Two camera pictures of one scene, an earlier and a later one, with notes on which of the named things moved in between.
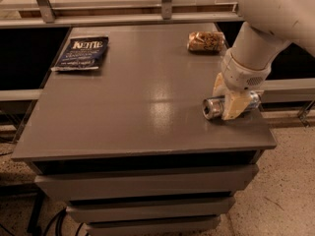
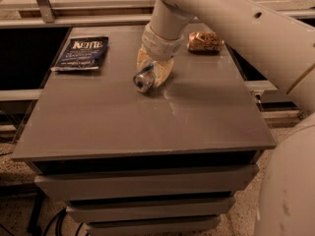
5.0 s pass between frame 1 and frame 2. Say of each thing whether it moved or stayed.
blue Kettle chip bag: stayed
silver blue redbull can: moved
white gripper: moved
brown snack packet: stayed
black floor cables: stayed
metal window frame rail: stayed
